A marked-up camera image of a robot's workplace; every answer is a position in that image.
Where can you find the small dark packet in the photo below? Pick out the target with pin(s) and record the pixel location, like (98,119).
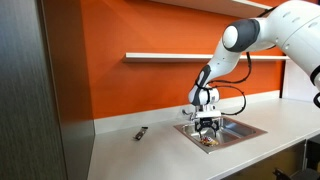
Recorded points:
(141,133)

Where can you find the dark tall cabinet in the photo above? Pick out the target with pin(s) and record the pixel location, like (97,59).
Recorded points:
(36,100)

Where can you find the stainless steel sink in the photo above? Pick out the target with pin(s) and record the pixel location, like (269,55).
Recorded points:
(240,131)

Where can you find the brown snack packet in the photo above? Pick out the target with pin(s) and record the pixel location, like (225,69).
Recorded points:
(209,141)

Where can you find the wooden counter base cabinet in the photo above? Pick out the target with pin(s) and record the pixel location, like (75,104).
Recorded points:
(266,166)

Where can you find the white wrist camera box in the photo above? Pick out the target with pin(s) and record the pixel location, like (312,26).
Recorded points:
(208,114)

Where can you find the chrome faucet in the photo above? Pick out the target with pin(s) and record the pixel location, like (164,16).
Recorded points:
(189,115)

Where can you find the white tall side panel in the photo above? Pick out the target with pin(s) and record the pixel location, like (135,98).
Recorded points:
(300,83)

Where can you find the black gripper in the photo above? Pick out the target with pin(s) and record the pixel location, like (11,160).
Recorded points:
(207,121)

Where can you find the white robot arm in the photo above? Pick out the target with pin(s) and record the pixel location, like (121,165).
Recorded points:
(283,30)

